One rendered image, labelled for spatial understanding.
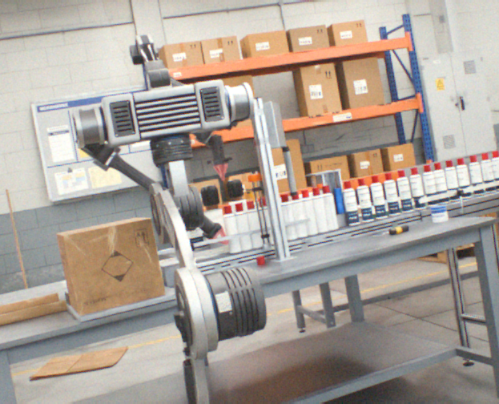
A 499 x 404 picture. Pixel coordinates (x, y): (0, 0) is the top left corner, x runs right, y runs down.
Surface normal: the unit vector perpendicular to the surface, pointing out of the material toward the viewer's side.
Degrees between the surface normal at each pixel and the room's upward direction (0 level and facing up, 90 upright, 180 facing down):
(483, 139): 90
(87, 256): 90
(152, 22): 90
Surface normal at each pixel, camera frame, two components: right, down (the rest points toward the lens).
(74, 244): 0.37, -0.02
